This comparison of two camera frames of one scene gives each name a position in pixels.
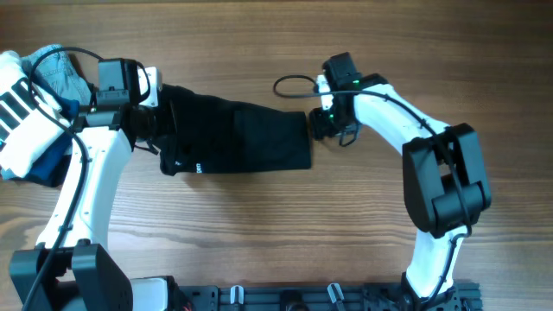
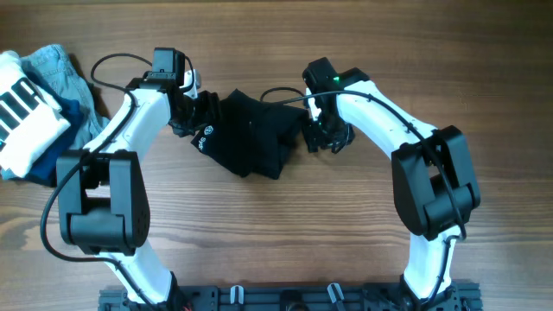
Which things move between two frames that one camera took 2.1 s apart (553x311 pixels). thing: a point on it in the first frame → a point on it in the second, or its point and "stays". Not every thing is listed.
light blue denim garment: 60,70 stays
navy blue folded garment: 58,172 stays
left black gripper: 151,136 → 180,125
